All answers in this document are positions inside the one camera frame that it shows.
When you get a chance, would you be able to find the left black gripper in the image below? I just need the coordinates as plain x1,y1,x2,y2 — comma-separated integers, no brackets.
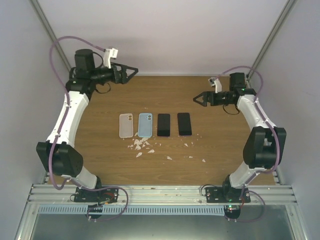
90,62,138,85

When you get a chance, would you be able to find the purple smartphone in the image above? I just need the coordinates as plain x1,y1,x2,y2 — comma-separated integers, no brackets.
157,113,171,137

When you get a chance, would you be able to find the pink translucent phone case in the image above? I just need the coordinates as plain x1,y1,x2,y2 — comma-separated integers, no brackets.
119,113,134,139

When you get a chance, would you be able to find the light blue phone case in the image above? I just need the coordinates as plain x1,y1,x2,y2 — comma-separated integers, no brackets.
138,112,153,138

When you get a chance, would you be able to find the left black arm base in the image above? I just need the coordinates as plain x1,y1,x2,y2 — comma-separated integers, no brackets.
69,187,119,205

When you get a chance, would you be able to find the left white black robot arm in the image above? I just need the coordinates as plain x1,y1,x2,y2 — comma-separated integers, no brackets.
36,48,139,202

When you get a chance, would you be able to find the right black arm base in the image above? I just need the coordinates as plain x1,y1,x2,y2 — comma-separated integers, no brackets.
199,184,251,204

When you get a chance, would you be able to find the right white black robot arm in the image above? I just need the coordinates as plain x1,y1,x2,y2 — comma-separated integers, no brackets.
193,72,287,203

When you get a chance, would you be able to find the white debris pile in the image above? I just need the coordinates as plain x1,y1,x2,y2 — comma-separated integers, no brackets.
126,134,157,158

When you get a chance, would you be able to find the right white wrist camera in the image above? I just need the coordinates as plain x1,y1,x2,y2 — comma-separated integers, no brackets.
208,77,222,93

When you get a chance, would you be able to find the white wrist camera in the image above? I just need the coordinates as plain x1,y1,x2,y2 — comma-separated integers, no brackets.
103,47,119,69
208,77,222,93

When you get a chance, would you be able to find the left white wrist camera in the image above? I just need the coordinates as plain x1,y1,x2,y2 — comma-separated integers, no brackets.
103,47,119,69

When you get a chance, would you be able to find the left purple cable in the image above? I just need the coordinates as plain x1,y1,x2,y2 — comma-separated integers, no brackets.
47,36,129,222

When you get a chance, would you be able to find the left aluminium frame post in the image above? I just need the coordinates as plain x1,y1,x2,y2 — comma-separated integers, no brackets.
29,0,71,71

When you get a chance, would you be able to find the aluminium frame post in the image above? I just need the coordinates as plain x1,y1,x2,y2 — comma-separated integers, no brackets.
29,0,71,71
252,0,297,70

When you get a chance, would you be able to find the right aluminium frame post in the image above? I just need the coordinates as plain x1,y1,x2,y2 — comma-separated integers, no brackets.
252,0,297,70

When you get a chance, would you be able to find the aluminium mounting rail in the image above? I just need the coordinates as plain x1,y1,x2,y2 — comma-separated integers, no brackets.
27,184,297,205

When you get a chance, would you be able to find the grey slotted cable duct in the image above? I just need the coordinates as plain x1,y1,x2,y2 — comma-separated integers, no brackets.
38,204,225,216

